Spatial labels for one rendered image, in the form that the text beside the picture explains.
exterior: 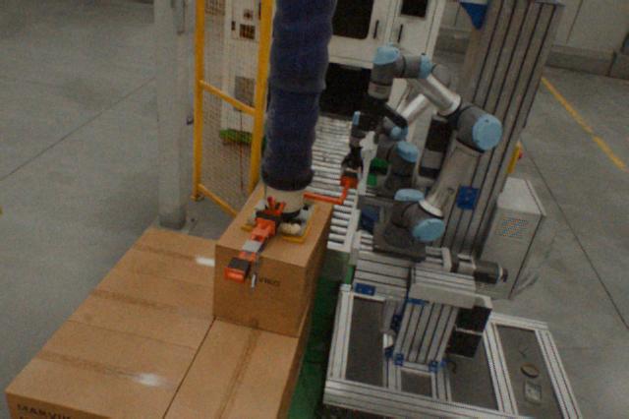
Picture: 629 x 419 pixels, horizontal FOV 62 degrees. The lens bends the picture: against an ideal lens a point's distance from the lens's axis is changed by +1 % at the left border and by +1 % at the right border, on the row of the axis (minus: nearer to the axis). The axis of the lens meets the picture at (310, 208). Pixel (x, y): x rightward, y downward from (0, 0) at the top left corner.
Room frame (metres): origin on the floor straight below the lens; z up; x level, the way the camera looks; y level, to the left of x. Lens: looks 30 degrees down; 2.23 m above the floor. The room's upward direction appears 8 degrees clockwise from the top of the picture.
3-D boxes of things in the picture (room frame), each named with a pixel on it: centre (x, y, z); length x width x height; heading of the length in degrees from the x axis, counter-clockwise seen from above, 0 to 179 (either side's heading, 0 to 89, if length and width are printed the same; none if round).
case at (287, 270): (2.08, 0.13, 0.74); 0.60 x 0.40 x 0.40; 170
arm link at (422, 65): (1.74, -0.26, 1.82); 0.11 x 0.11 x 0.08; 22
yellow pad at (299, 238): (2.08, 0.03, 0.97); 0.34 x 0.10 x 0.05; 171
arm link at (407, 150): (2.42, -0.43, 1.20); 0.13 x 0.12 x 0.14; 47
